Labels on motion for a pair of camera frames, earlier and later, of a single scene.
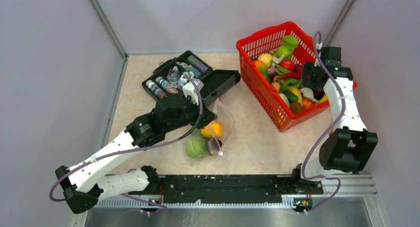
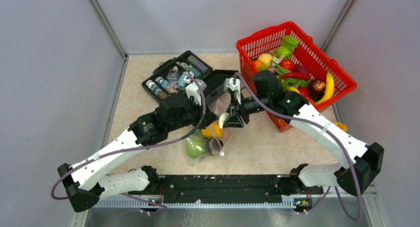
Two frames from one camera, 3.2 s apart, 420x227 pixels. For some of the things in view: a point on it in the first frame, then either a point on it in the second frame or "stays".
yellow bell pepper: x=214 y=129 stays
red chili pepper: x=291 y=75 stays
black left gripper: x=207 y=115 stays
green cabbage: x=196 y=145 stays
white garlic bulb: x=308 y=93 to x=223 y=117
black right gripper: x=309 y=68 to x=238 y=112
